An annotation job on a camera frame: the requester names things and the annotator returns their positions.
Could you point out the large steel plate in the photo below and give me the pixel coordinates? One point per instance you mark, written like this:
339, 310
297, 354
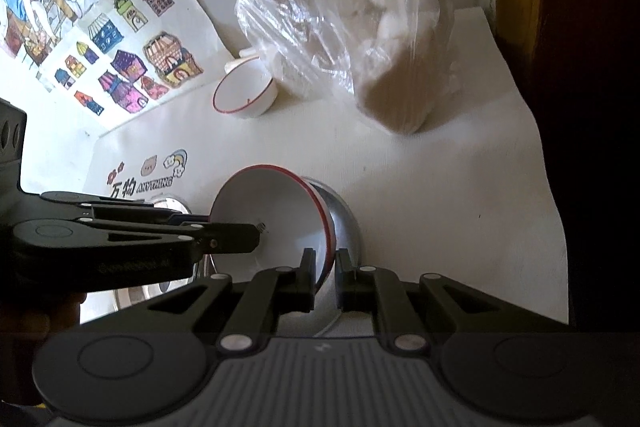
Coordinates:
140, 294

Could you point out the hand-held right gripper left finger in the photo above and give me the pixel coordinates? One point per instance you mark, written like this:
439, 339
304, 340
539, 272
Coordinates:
308, 274

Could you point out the white bowl with red rim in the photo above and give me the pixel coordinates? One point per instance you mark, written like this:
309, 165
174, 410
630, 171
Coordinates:
245, 92
270, 207

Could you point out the white cartoon printed mat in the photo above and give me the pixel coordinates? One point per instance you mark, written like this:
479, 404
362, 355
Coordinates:
425, 187

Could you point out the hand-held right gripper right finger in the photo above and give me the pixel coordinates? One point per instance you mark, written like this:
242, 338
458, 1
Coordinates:
344, 279

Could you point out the steel bowl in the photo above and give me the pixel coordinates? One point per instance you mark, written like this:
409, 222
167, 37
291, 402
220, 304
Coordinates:
342, 217

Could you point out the coloured houses drawing sheet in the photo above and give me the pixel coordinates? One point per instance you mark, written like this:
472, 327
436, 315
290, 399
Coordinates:
130, 57

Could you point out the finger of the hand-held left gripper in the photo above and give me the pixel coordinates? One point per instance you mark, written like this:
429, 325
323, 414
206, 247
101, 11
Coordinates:
225, 238
115, 206

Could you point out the clear bag of white buns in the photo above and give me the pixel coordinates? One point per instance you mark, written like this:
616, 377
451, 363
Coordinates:
380, 32

